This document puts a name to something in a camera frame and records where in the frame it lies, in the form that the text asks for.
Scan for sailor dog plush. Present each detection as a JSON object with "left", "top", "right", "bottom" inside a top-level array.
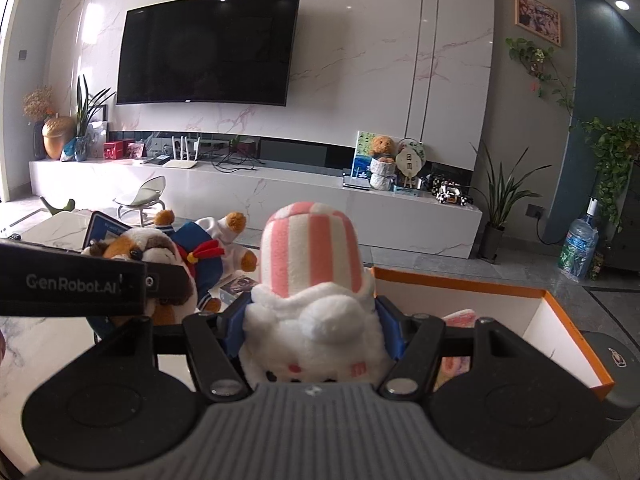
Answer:
[{"left": 82, "top": 210, "right": 226, "bottom": 326}]

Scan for pink striped hat plush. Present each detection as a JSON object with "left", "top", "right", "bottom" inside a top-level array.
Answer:
[{"left": 239, "top": 202, "right": 392, "bottom": 387}]

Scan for white cow plush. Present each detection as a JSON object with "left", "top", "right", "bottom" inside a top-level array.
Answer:
[{"left": 195, "top": 211, "right": 257, "bottom": 281}]

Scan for white crochet bunny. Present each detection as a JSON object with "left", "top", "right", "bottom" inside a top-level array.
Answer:
[{"left": 433, "top": 309, "right": 478, "bottom": 391}]

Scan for illustrated card box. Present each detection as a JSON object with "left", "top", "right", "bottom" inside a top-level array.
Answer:
[{"left": 219, "top": 275, "right": 257, "bottom": 306}]

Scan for orange cardboard box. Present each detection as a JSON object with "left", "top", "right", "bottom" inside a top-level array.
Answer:
[{"left": 371, "top": 266, "right": 614, "bottom": 400}]

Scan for white marble tv console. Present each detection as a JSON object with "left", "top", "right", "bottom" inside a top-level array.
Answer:
[{"left": 29, "top": 159, "right": 482, "bottom": 258}]

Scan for small white chair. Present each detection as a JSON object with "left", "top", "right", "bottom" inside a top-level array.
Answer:
[{"left": 113, "top": 176, "right": 166, "bottom": 226}]

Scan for black toy vehicle model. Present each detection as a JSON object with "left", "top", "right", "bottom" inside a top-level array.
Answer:
[{"left": 431, "top": 176, "right": 474, "bottom": 207}]

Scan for golden acorn vase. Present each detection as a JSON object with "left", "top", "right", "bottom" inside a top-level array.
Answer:
[{"left": 42, "top": 116, "right": 76, "bottom": 160}]

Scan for potted orchid plant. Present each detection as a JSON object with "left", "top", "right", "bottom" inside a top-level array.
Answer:
[{"left": 475, "top": 141, "right": 550, "bottom": 262}]

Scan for blue water jug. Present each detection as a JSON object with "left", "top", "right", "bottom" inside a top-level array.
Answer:
[{"left": 558, "top": 198, "right": 599, "bottom": 282}]

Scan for blue landscape picture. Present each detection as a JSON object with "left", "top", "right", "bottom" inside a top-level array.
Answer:
[{"left": 350, "top": 131, "right": 376, "bottom": 180}]

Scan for white wifi router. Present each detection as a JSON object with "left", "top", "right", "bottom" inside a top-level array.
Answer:
[{"left": 165, "top": 136, "right": 201, "bottom": 169}]

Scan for round paper fan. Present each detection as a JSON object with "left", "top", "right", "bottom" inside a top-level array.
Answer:
[{"left": 395, "top": 138, "right": 426, "bottom": 188}]

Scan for left potted green plant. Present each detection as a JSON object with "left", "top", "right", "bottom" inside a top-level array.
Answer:
[{"left": 74, "top": 75, "right": 115, "bottom": 162}]

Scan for brown teddy bear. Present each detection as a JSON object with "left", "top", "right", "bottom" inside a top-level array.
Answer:
[{"left": 369, "top": 136, "right": 396, "bottom": 159}]

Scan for dark green trash bin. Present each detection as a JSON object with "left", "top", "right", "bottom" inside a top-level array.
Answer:
[{"left": 582, "top": 332, "right": 640, "bottom": 431}]

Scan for hanging pothos plant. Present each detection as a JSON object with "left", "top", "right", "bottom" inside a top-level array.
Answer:
[{"left": 582, "top": 117, "right": 640, "bottom": 231}]

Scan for wall trailing vine plant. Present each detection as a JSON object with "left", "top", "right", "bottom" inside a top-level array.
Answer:
[{"left": 504, "top": 37, "right": 575, "bottom": 114}]

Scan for black wall television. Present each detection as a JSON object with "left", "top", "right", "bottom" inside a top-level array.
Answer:
[{"left": 116, "top": 0, "right": 300, "bottom": 106}]

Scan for framed wall picture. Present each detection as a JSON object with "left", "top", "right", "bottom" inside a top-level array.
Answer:
[{"left": 514, "top": 0, "right": 562, "bottom": 47}]

